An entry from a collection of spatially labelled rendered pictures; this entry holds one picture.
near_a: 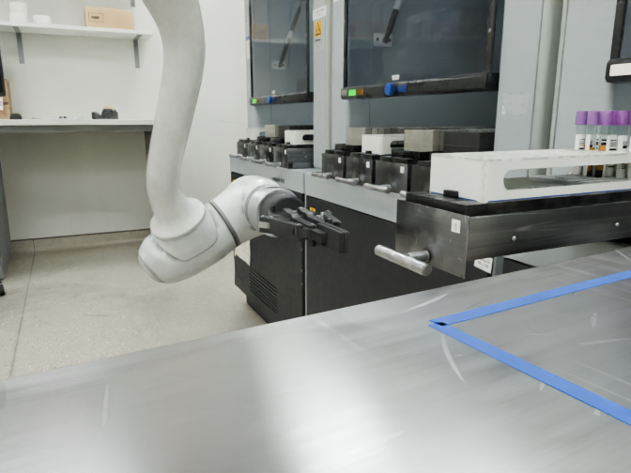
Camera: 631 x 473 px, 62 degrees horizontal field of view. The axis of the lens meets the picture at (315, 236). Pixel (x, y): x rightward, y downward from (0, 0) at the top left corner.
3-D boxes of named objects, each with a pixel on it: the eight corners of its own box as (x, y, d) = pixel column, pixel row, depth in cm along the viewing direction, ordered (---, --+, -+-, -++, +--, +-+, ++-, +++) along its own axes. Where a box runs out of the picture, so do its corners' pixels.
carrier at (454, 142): (485, 161, 109) (487, 131, 107) (478, 161, 108) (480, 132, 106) (449, 158, 119) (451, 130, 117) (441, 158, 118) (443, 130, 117)
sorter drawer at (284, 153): (423, 160, 222) (424, 138, 220) (444, 161, 210) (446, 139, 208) (262, 166, 192) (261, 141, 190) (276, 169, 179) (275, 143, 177)
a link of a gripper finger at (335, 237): (321, 222, 76) (316, 222, 75) (344, 232, 70) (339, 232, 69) (321, 242, 76) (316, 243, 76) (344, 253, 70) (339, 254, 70)
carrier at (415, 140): (438, 156, 122) (440, 130, 121) (432, 157, 121) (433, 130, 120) (409, 153, 132) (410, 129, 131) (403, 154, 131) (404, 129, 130)
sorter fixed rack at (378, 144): (447, 154, 155) (448, 132, 154) (469, 156, 146) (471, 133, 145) (361, 157, 143) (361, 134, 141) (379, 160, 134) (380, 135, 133)
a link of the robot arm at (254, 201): (290, 182, 97) (303, 186, 92) (291, 230, 99) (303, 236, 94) (243, 185, 93) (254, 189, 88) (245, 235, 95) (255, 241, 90)
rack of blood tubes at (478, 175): (584, 189, 80) (589, 147, 79) (648, 197, 71) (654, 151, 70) (426, 202, 67) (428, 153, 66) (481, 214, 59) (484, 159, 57)
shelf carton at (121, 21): (85, 26, 325) (84, 6, 322) (85, 32, 344) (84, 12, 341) (134, 30, 336) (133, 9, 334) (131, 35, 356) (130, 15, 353)
